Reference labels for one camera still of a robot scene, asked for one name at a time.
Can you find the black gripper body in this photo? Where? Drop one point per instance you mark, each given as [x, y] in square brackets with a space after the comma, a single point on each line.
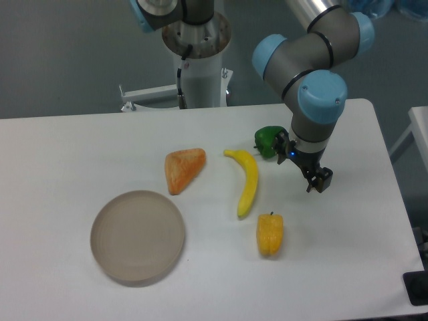
[308, 163]

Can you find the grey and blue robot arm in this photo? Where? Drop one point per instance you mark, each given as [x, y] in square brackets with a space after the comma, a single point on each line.
[299, 71]

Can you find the green bell pepper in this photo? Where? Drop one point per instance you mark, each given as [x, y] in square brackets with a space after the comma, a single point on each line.
[264, 140]

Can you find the yellow bell pepper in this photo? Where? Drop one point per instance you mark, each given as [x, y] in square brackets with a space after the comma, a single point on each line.
[269, 233]

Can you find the yellow banana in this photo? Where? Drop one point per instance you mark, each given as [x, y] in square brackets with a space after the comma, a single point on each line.
[249, 166]

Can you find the white side table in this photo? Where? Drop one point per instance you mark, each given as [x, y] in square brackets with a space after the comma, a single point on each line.
[415, 132]

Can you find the orange triangular bread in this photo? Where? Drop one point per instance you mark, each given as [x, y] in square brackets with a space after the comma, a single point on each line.
[181, 167]

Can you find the black device at table edge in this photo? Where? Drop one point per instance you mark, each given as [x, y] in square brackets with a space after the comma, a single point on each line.
[416, 287]

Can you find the beige round plate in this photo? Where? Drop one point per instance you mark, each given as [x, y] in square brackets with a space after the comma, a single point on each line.
[137, 238]

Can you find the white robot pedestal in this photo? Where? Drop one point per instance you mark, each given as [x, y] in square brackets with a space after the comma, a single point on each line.
[200, 78]

